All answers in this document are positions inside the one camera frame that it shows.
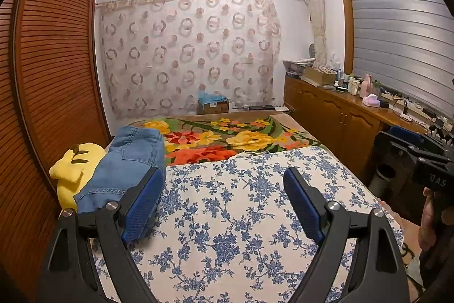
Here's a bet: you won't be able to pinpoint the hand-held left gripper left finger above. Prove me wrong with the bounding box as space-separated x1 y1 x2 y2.
35 166 165 303

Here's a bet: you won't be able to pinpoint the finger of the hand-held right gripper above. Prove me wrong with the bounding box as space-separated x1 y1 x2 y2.
388 125 454 156
375 131 426 167

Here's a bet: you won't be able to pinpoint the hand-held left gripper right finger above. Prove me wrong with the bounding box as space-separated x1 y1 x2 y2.
283 167 412 303

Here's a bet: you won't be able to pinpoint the light blue denim pants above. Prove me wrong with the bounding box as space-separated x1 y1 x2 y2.
73 161 167 243

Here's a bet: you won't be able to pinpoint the person's right forearm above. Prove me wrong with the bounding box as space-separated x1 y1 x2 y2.
419 246 451 303

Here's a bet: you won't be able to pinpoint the person's right hand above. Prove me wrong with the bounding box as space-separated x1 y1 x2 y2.
418 189 444 252

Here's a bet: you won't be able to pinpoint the white power strip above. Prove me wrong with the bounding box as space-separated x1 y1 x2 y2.
399 103 424 119

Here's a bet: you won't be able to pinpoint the grey waste bin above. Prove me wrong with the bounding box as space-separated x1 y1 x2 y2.
371 163 398 193

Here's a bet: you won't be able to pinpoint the wooden sideboard cabinet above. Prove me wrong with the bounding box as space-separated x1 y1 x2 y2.
284 74 454 183

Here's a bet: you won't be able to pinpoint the cluster of toiletry bottles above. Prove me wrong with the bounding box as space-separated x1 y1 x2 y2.
335 70 362 94

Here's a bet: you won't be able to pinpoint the blue floral white bedsheet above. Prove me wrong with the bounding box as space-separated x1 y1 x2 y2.
90 145 405 303

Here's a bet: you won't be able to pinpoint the yellow plush toy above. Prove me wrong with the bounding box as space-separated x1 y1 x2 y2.
49 143 107 211

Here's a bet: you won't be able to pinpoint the grey window blind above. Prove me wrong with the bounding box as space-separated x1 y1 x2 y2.
346 0 454 115

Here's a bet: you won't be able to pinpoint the colourful flower blanket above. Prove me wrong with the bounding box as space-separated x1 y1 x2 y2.
142 111 424 264

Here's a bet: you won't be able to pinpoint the open cardboard box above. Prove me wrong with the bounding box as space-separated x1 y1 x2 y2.
304 66 337 86

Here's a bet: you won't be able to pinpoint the white plastic bag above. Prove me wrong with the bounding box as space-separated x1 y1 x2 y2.
326 53 343 71

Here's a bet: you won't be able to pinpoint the cardboard box with label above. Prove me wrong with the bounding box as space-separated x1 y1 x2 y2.
197 101 230 115

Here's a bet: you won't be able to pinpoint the basket of papers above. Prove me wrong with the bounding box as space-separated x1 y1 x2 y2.
283 58 316 78

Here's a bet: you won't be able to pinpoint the blue plastic bag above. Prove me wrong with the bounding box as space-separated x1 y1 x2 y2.
198 91 228 104

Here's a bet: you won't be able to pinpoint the beige tied drape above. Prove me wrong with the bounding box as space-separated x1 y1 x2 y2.
301 0 329 67

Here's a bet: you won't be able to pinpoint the black cable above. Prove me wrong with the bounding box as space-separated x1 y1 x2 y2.
392 99 408 117

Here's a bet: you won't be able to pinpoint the wooden window frame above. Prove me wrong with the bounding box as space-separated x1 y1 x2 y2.
337 0 415 76

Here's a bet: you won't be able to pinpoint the ring patterned sheer curtain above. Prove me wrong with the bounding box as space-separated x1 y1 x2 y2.
96 0 282 121

